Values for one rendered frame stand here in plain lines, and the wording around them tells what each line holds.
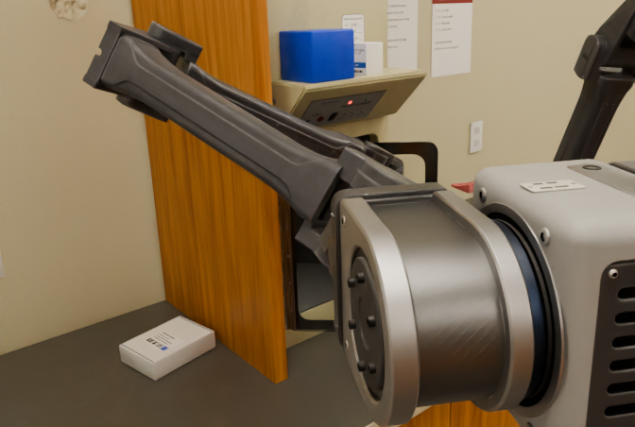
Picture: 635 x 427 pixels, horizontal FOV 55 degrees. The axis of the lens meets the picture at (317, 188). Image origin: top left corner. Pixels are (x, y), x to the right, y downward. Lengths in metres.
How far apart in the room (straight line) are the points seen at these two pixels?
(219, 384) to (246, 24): 0.68
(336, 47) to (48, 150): 0.69
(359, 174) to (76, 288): 1.10
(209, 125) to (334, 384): 0.73
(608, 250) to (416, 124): 1.78
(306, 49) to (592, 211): 0.81
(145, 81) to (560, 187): 0.45
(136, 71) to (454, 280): 0.46
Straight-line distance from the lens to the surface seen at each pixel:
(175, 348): 1.32
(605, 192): 0.39
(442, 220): 0.40
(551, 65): 2.73
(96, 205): 1.52
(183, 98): 0.65
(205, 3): 1.17
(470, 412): 1.44
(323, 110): 1.16
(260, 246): 1.13
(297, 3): 1.20
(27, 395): 1.36
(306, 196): 0.57
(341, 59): 1.13
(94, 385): 1.33
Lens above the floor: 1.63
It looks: 16 degrees down
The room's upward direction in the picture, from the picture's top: 2 degrees counter-clockwise
